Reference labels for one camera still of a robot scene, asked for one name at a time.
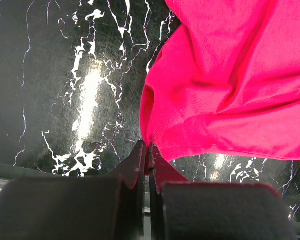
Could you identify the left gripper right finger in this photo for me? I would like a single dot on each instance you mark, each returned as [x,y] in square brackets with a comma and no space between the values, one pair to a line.
[184,210]

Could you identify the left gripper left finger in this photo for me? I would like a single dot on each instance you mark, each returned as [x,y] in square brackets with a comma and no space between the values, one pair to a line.
[109,207]

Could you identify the bright pink t-shirt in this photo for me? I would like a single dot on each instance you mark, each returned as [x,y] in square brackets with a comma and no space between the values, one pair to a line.
[227,81]

